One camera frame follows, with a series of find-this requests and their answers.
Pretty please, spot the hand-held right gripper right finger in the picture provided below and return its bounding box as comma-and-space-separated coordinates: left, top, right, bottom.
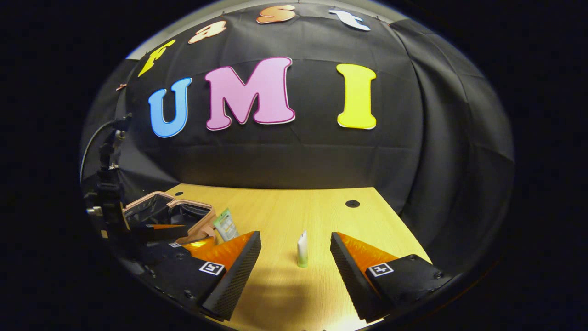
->
330, 232, 453, 323

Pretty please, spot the black backdrop cloth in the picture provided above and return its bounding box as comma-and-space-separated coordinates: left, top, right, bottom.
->
80, 2, 515, 276

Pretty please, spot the white green tube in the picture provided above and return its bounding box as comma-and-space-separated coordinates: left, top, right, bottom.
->
296, 230, 310, 268

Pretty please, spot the green sachet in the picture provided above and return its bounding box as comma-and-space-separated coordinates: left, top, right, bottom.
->
213, 208, 240, 242

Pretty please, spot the grey cable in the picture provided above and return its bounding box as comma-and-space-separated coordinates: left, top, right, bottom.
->
80, 120, 116, 184

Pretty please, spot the pink suitcase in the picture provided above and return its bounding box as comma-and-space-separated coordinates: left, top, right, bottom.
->
123, 191, 217, 245

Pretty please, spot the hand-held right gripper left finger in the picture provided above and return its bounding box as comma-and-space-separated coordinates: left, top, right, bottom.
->
140, 231, 262, 321

